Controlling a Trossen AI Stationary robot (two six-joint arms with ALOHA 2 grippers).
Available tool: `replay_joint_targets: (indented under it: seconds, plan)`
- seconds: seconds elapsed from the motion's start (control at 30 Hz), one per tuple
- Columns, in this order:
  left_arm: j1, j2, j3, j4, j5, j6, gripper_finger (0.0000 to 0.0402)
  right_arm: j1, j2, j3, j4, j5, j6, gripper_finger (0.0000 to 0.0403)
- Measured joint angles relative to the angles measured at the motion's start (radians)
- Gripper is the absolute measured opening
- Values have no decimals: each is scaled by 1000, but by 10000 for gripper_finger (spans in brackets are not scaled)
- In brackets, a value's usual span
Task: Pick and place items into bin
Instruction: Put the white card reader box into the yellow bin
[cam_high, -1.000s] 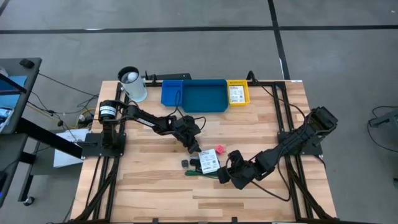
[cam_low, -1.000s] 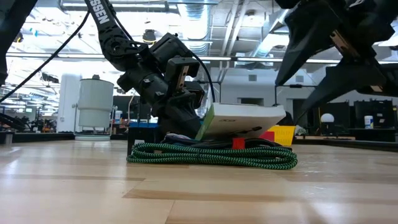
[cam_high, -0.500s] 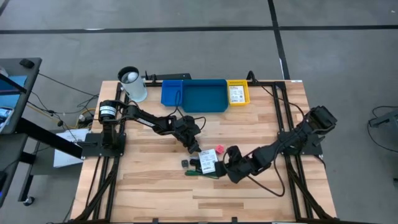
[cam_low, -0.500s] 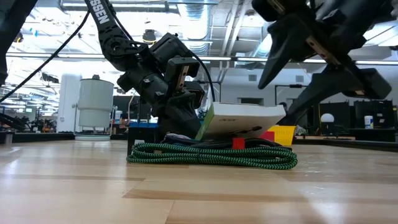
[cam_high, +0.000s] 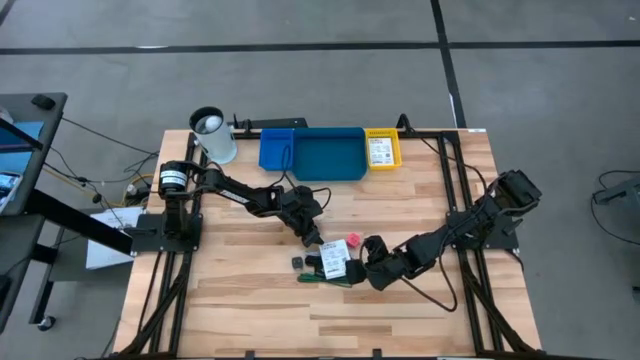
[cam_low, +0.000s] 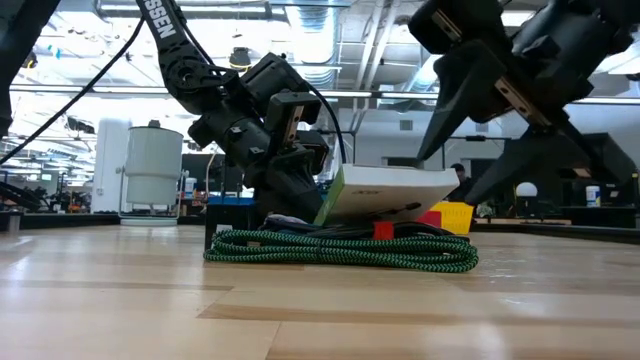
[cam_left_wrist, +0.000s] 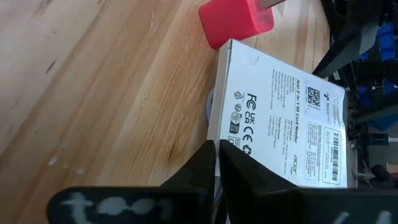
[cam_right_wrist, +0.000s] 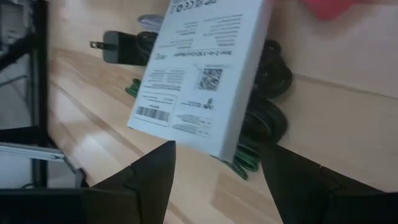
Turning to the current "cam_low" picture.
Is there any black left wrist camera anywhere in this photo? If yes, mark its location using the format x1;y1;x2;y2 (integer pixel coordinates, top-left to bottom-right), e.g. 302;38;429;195
241;51;312;102

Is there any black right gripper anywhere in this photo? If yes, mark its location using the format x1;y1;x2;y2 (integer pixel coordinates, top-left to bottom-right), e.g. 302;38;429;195
407;0;640;207

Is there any black power adapter block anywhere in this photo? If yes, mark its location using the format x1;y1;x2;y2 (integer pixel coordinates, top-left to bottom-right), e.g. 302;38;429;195
204;203;262;251

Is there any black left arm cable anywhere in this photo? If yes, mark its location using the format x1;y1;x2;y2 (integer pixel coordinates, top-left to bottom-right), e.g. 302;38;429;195
0;18;147;167

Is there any person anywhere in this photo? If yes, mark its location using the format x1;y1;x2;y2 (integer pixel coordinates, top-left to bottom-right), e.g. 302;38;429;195
446;162;474;204

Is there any green black braided cable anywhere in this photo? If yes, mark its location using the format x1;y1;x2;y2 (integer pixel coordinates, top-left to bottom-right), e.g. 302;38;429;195
203;228;480;274

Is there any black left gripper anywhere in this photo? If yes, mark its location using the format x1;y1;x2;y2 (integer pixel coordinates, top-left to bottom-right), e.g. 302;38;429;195
187;74;332;225

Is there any small red block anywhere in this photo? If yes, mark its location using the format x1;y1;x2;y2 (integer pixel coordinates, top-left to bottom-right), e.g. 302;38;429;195
416;210;443;229

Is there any green white Acer box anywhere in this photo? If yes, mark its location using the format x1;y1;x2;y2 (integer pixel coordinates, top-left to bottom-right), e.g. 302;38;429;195
313;163;461;228

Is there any white cylindrical tank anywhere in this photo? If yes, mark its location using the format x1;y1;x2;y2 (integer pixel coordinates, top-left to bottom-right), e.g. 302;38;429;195
124;125;185;207

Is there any black ceiling cable reel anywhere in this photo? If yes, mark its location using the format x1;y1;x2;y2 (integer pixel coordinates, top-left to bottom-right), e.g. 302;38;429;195
228;46;253;71

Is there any yellow slotted plastic basket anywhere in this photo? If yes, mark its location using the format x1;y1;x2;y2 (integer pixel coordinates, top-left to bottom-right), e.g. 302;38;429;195
429;200;475;236

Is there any black frame stand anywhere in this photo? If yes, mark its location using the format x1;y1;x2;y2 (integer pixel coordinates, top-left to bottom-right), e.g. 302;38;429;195
319;129;358;167
441;135;506;170

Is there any lavender grey cloth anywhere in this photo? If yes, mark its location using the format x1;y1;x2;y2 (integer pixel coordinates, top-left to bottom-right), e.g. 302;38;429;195
263;213;302;227

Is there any silver ventilation duct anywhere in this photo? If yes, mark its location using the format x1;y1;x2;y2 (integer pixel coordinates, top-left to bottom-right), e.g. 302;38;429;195
286;3;342;90

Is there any black table frame rail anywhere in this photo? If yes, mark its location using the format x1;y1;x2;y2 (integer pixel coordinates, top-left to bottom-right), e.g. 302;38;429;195
0;210;640;246

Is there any long ceiling light strip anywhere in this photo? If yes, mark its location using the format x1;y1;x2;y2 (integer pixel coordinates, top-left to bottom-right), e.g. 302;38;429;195
8;83;640;107

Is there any blue slotted plastic basket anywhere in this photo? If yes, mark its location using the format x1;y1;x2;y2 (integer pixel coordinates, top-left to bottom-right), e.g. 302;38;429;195
207;195;257;207

